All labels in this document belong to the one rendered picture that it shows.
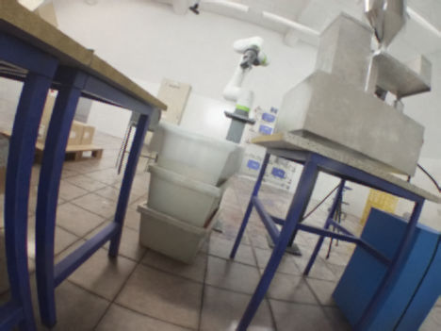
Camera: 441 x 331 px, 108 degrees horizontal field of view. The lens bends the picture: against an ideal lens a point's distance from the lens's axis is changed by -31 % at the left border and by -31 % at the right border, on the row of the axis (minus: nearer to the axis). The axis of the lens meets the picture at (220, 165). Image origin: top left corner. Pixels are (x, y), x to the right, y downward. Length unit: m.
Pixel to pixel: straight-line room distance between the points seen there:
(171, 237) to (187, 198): 0.23
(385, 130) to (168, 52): 6.71
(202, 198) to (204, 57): 6.07
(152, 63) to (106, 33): 2.10
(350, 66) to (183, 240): 1.12
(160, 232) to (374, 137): 1.09
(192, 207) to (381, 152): 0.89
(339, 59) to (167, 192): 0.99
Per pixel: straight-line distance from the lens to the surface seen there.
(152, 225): 1.28
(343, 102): 0.89
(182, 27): 7.51
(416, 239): 1.16
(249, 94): 1.91
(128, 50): 7.68
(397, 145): 1.03
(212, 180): 1.14
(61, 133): 0.53
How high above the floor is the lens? 0.66
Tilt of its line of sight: 5 degrees down
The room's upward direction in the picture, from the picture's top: 18 degrees clockwise
